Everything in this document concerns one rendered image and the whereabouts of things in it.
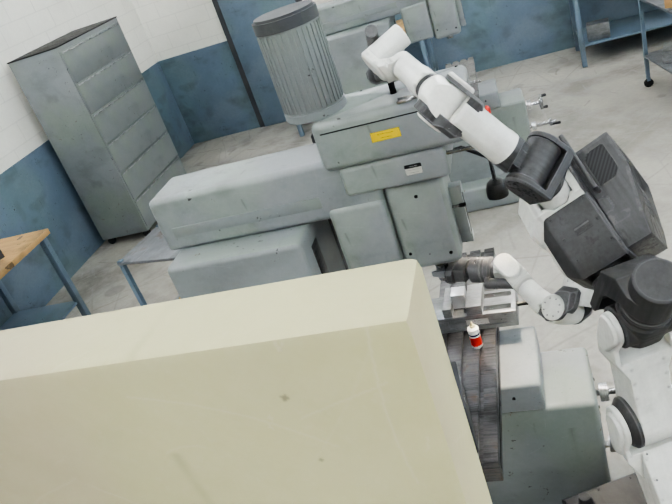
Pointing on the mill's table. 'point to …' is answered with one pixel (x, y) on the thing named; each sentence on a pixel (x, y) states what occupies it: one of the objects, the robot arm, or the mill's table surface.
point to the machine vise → (448, 322)
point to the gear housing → (397, 170)
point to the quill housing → (425, 221)
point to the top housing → (377, 127)
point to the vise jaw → (474, 299)
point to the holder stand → (464, 400)
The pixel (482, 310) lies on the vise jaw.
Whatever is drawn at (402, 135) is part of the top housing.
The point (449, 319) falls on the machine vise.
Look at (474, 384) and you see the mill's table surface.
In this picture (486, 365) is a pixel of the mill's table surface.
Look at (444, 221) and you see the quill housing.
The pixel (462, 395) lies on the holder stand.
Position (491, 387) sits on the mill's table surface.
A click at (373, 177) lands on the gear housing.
